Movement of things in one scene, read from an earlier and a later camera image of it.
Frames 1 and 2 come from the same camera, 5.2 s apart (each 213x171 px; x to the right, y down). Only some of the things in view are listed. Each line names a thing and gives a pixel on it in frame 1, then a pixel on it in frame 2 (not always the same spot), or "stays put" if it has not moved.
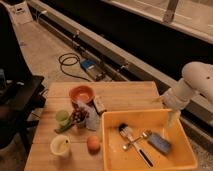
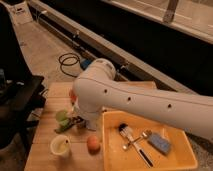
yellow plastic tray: x=145 y=140 stays put
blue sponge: x=159 y=143 stays put
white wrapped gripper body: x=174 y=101 to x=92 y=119
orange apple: x=93 y=145 stays put
